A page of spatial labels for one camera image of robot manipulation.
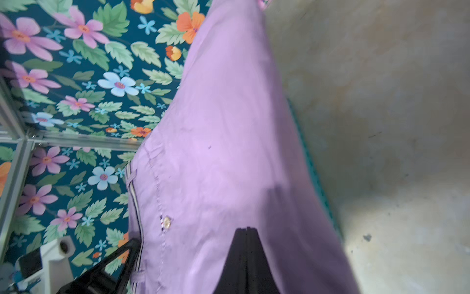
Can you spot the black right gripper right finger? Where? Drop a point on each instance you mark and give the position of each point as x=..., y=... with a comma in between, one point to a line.
x=259, y=276

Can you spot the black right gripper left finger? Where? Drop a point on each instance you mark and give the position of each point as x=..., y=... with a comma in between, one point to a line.
x=233, y=279

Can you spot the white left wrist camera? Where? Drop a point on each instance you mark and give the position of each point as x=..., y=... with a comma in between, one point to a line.
x=46, y=269

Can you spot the purple pants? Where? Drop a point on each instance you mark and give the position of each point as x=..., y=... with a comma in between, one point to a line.
x=227, y=156

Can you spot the teal plastic basket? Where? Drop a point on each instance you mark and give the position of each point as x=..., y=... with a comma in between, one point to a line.
x=314, y=176

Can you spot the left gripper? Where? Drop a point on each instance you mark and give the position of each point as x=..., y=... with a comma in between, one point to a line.
x=110, y=276

